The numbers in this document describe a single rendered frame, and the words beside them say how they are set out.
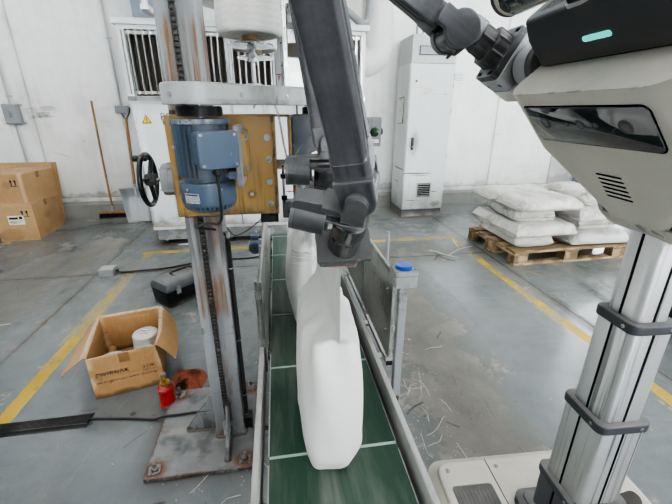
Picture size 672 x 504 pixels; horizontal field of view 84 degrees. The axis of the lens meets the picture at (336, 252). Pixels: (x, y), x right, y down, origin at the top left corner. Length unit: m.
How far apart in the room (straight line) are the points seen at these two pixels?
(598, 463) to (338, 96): 1.01
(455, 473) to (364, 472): 0.34
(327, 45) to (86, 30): 5.33
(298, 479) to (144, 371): 1.23
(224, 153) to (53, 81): 4.93
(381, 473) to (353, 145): 0.97
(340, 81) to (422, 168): 4.61
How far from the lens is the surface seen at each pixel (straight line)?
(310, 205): 0.58
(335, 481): 1.23
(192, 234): 1.39
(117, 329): 2.59
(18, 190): 5.26
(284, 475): 1.25
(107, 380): 2.26
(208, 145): 0.99
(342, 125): 0.49
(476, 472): 1.47
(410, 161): 4.99
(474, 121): 5.96
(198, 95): 1.04
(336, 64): 0.46
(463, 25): 0.97
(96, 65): 5.67
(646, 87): 0.65
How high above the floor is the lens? 1.35
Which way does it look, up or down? 21 degrees down
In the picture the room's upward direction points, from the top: straight up
